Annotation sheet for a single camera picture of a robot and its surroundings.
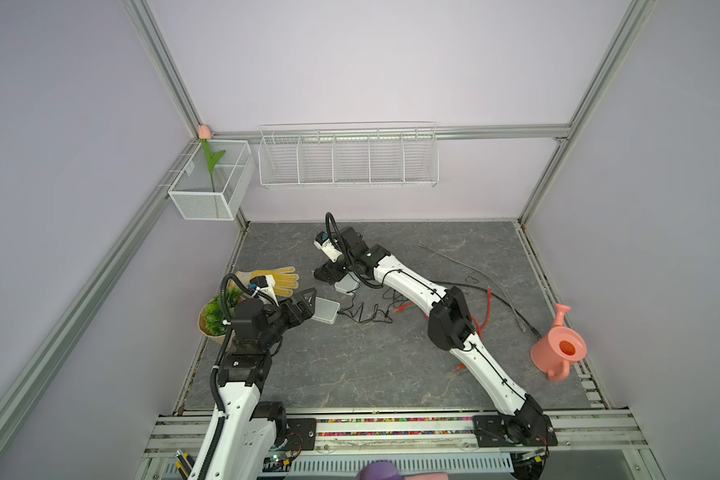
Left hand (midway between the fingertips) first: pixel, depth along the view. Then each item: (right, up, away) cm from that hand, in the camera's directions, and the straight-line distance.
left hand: (305, 298), depth 77 cm
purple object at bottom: (+19, -39, -7) cm, 44 cm away
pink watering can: (+64, -13, -2) cm, 65 cm away
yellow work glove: (-14, +3, +29) cm, 32 cm away
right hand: (+3, +8, +19) cm, 21 cm away
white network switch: (+10, +2, +13) cm, 17 cm away
